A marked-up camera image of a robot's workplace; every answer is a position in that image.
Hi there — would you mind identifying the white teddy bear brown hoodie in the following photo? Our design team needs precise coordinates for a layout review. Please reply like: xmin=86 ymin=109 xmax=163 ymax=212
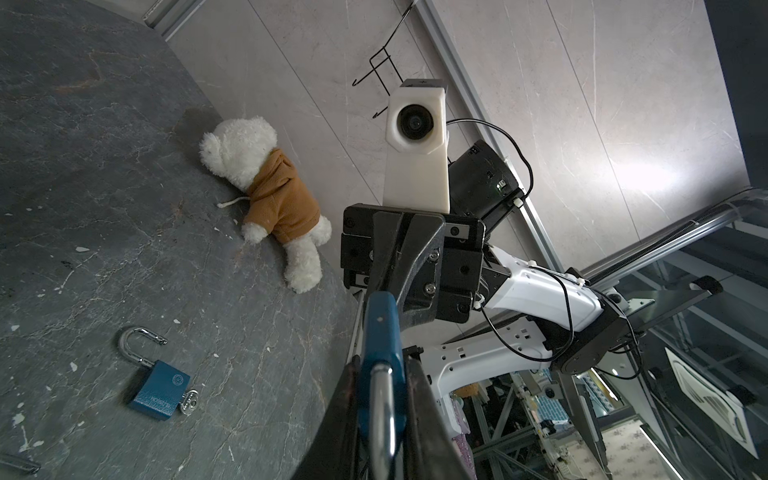
xmin=199 ymin=117 xmax=332 ymax=294

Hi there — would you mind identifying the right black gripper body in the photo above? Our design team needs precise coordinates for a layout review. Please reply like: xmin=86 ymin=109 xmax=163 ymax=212
xmin=340 ymin=203 xmax=486 ymax=330

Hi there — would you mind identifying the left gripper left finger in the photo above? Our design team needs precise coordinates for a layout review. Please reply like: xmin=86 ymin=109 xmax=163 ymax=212
xmin=292 ymin=355 xmax=361 ymax=480

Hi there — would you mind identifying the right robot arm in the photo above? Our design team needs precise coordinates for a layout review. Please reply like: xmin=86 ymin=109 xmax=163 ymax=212
xmin=341 ymin=141 xmax=665 ymax=438

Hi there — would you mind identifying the black wire hook rack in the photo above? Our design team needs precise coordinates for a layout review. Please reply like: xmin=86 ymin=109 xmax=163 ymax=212
xmin=351 ymin=1 xmax=418 ymax=96

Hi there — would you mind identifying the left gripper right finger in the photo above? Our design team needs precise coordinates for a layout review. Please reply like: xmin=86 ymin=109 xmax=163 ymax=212
xmin=401 ymin=346 xmax=471 ymax=480

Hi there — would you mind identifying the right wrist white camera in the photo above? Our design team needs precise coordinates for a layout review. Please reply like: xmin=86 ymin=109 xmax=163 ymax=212
xmin=382 ymin=78 xmax=450 ymax=214

